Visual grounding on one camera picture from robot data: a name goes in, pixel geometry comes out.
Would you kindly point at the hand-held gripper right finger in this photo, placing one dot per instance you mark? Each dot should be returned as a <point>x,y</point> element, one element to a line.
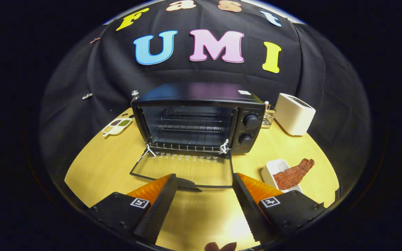
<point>250,212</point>

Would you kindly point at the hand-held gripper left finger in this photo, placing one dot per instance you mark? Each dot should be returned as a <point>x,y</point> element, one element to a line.
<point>159,212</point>

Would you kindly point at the reddish-brown meat strip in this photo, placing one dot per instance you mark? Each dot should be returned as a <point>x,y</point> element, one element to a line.
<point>291,174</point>

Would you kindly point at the black toaster oven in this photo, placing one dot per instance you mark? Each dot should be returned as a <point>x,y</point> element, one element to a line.
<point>201,92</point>

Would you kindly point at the white rectangular food tray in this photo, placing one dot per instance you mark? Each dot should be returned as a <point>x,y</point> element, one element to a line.
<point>274,167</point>

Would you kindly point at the cream pop-up toaster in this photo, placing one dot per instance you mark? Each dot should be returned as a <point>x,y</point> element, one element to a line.
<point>293,115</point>

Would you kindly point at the white divided spice dish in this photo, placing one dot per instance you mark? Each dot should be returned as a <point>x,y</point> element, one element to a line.
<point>117,126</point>

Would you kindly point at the clear plastic bottle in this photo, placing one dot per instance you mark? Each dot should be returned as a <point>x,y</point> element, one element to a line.
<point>135,94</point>

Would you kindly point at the silver cloth clip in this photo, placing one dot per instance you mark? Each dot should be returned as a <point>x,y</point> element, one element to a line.
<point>87,96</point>

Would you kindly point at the black backdrop cloth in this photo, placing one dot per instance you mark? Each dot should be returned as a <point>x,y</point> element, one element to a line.
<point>117,69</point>

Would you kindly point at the copper cloth clip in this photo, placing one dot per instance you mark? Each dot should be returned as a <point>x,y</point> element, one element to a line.
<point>95,40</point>

